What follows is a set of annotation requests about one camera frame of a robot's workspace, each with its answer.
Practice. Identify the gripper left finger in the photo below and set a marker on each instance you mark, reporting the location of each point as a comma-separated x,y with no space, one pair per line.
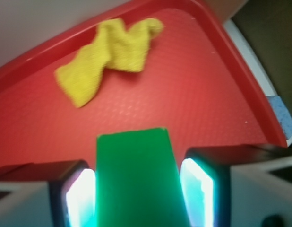
52,194

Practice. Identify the blue sponge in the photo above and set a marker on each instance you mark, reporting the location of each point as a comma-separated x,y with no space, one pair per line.
282,114

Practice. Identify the yellow cloth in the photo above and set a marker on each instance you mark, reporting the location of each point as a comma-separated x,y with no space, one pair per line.
114,47

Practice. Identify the red plastic tray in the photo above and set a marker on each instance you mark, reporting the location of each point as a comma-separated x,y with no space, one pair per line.
195,84

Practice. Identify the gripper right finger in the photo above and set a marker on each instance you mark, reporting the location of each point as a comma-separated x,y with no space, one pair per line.
238,186

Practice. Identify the green block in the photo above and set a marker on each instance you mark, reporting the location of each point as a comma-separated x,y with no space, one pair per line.
137,181

